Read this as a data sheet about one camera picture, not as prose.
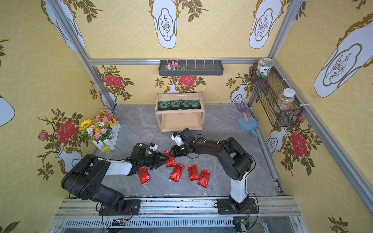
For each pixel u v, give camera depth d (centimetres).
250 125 109
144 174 83
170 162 88
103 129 86
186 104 92
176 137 86
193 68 93
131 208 73
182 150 80
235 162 49
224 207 72
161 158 84
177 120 109
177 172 84
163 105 92
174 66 88
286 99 65
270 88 91
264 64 85
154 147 88
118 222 73
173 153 86
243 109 120
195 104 92
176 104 92
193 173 83
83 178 45
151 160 80
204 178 81
